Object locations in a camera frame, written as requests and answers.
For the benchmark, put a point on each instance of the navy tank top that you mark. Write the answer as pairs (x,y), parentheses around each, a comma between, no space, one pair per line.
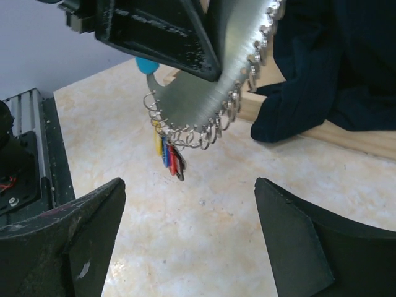
(328,71)

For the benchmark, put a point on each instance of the red tag on disc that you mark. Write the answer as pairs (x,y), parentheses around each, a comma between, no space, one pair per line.
(172,160)

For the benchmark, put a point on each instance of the black tag on disc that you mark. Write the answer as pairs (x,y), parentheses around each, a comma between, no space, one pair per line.
(180,164)

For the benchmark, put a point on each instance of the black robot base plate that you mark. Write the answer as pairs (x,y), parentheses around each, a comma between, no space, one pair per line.
(35,175)

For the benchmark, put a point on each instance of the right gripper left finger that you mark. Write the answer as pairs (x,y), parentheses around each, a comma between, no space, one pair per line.
(65,251)

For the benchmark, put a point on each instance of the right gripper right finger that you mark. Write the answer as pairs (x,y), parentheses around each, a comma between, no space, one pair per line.
(315,252)

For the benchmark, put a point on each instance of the blue tag on disc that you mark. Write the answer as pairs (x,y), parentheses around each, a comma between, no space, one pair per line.
(165,152)

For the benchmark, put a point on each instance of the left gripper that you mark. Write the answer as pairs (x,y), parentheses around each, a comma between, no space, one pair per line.
(167,32)

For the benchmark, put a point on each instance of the wooden clothes rack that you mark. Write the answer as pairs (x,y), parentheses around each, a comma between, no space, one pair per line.
(309,120)

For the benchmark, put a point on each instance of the yellow tag on disc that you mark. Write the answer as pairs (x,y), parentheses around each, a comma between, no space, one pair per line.
(157,139)

